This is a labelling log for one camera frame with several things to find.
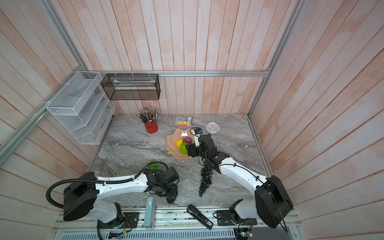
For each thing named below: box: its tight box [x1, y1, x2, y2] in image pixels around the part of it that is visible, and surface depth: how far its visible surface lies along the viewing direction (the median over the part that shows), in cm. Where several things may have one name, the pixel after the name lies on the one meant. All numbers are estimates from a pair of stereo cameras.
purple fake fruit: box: [183, 136, 192, 144], surface depth 101 cm
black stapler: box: [186, 204, 214, 230], surface depth 73 cm
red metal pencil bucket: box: [144, 119, 159, 134], surface depth 112 cm
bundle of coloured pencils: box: [137, 106, 158, 124], surface depth 103 cm
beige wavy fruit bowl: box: [166, 128, 196, 159], surface depth 103 cm
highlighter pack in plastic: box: [176, 116, 193, 127], surface depth 117 cm
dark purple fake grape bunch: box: [198, 166, 213, 197], surface depth 85 cm
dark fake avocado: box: [166, 197, 177, 204], surface depth 78 cm
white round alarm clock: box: [205, 121, 220, 134], surface depth 112 cm
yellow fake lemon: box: [175, 139, 184, 148], surface depth 100 cm
